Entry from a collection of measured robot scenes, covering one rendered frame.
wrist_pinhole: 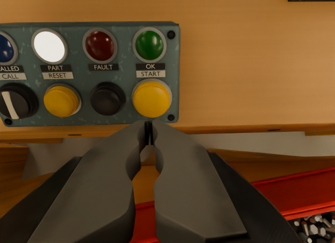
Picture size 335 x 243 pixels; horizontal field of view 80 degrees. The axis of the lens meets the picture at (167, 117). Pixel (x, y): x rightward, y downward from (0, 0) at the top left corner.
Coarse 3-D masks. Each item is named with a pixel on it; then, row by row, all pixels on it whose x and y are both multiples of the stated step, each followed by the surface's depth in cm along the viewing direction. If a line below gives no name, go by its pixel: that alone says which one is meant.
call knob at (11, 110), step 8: (8, 88) 15; (16, 88) 15; (0, 96) 15; (8, 96) 15; (16, 96) 15; (24, 96) 15; (0, 104) 15; (8, 104) 15; (16, 104) 15; (24, 104) 15; (32, 104) 16; (0, 112) 15; (8, 112) 15; (16, 112) 15; (24, 112) 15; (32, 112) 16
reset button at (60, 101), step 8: (56, 88) 15; (64, 88) 15; (48, 96) 15; (56, 96) 15; (64, 96) 15; (72, 96) 15; (48, 104) 15; (56, 104) 15; (64, 104) 15; (72, 104) 15; (56, 112) 15; (64, 112) 15; (72, 112) 16
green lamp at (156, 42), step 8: (144, 32) 14; (152, 32) 14; (136, 40) 14; (144, 40) 14; (152, 40) 14; (160, 40) 14; (136, 48) 14; (144, 48) 14; (152, 48) 14; (160, 48) 14; (144, 56) 15; (152, 56) 15
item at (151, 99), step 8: (144, 88) 15; (152, 88) 15; (160, 88) 15; (136, 96) 15; (144, 96) 15; (152, 96) 15; (160, 96) 15; (168, 96) 16; (136, 104) 15; (144, 104) 15; (152, 104) 15; (160, 104) 15; (168, 104) 16; (144, 112) 16; (152, 112) 16; (160, 112) 16
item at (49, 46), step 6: (36, 36) 14; (42, 36) 14; (48, 36) 14; (54, 36) 14; (36, 42) 14; (42, 42) 14; (48, 42) 14; (54, 42) 14; (60, 42) 14; (36, 48) 14; (42, 48) 14; (48, 48) 14; (54, 48) 14; (60, 48) 14; (42, 54) 14; (48, 54) 14; (54, 54) 14; (60, 54) 14; (48, 60) 14; (54, 60) 14
